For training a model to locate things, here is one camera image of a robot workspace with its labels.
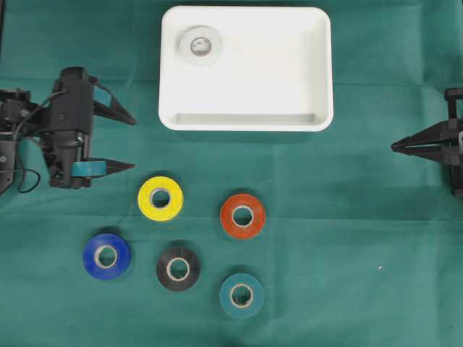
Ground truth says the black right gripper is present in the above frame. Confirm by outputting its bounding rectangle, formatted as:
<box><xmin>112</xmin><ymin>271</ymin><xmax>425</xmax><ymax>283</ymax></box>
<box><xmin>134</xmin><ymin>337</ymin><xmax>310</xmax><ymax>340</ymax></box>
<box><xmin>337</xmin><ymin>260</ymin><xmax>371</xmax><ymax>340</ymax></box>
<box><xmin>391</xmin><ymin>87</ymin><xmax>462</xmax><ymax>197</ymax></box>

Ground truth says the red tape roll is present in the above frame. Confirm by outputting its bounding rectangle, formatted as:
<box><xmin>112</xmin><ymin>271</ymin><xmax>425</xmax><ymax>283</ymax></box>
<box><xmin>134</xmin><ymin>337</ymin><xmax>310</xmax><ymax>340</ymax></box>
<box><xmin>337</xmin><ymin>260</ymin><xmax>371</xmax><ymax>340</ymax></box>
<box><xmin>220</xmin><ymin>193</ymin><xmax>266</xmax><ymax>240</ymax></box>

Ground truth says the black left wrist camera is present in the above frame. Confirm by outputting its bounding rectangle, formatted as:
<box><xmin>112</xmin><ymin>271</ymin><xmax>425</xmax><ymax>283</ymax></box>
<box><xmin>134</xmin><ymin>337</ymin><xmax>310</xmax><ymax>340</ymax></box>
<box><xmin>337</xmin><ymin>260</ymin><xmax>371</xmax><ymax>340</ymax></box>
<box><xmin>47</xmin><ymin>67</ymin><xmax>93</xmax><ymax>187</ymax></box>

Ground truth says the black tape roll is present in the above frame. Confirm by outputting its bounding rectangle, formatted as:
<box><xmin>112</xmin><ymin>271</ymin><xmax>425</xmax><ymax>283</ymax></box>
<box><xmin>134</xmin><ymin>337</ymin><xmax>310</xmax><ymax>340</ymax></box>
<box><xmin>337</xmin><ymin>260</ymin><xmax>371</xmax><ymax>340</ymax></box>
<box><xmin>156</xmin><ymin>247</ymin><xmax>200</xmax><ymax>292</ymax></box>

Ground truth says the black camera cable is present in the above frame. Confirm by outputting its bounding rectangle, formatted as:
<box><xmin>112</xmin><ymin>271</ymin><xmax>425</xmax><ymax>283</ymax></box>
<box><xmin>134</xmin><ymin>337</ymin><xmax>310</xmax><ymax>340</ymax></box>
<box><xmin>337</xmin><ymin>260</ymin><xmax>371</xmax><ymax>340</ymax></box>
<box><xmin>12</xmin><ymin>92</ymin><xmax>66</xmax><ymax>194</ymax></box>

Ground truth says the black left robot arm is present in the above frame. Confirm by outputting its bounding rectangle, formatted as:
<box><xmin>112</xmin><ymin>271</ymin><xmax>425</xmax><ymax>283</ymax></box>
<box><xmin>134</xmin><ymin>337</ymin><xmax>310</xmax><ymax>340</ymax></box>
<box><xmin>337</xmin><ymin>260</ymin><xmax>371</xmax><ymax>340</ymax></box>
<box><xmin>1</xmin><ymin>69</ymin><xmax>137</xmax><ymax>192</ymax></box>

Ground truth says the green table cloth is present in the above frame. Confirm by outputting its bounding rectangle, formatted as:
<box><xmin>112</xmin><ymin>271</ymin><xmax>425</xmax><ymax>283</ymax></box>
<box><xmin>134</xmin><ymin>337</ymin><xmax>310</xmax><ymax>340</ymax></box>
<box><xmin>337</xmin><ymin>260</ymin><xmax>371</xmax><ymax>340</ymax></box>
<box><xmin>1</xmin><ymin>1</ymin><xmax>462</xmax><ymax>346</ymax></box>

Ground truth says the blue tape roll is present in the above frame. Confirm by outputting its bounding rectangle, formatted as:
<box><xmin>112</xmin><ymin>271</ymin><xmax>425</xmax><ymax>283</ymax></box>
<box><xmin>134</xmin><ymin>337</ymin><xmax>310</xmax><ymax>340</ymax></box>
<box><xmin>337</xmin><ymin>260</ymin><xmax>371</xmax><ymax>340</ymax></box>
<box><xmin>82</xmin><ymin>234</ymin><xmax>131</xmax><ymax>280</ymax></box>

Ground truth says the white plastic tray case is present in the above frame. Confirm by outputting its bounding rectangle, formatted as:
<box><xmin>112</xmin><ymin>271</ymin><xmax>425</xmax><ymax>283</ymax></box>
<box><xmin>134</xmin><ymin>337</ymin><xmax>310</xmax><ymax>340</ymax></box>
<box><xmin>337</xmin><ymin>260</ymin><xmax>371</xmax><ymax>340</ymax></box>
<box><xmin>158</xmin><ymin>6</ymin><xmax>334</xmax><ymax>132</ymax></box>

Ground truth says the teal tape roll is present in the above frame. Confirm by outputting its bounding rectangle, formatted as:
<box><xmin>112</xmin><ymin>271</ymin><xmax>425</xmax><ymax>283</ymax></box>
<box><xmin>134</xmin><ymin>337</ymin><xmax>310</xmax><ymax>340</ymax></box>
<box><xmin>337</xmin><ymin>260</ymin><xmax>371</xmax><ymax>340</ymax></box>
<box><xmin>218</xmin><ymin>273</ymin><xmax>265</xmax><ymax>320</ymax></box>

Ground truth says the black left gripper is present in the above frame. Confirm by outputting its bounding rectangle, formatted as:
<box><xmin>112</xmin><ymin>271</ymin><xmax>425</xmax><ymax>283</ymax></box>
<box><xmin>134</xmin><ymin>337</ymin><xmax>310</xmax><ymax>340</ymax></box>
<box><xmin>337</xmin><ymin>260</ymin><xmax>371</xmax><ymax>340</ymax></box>
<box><xmin>40</xmin><ymin>75</ymin><xmax>137</xmax><ymax>189</ymax></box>

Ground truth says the yellow tape roll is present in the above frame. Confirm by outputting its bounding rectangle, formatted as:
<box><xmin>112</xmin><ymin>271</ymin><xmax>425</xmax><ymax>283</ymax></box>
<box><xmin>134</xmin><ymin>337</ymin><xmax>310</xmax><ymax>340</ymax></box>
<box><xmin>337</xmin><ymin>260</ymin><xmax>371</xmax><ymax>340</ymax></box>
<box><xmin>137</xmin><ymin>176</ymin><xmax>184</xmax><ymax>222</ymax></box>

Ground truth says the white tape roll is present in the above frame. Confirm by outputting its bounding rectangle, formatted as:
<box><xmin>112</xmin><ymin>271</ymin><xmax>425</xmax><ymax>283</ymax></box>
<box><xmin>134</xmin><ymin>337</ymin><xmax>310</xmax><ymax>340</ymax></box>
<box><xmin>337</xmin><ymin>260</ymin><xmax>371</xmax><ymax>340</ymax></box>
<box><xmin>179</xmin><ymin>26</ymin><xmax>223</xmax><ymax>67</ymax></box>

